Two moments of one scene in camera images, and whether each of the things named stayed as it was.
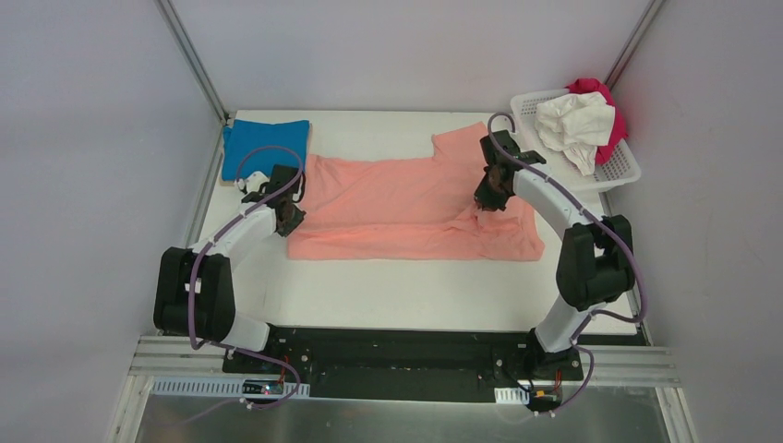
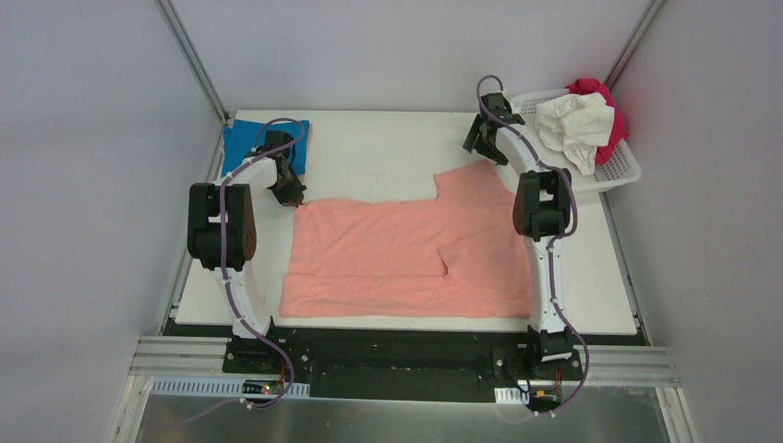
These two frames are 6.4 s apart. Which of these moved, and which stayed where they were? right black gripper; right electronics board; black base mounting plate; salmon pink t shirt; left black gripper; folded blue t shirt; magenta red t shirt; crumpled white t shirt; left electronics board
Moved: left black gripper; right black gripper; salmon pink t shirt
Stayed: magenta red t shirt; folded blue t shirt; crumpled white t shirt; right electronics board; black base mounting plate; left electronics board
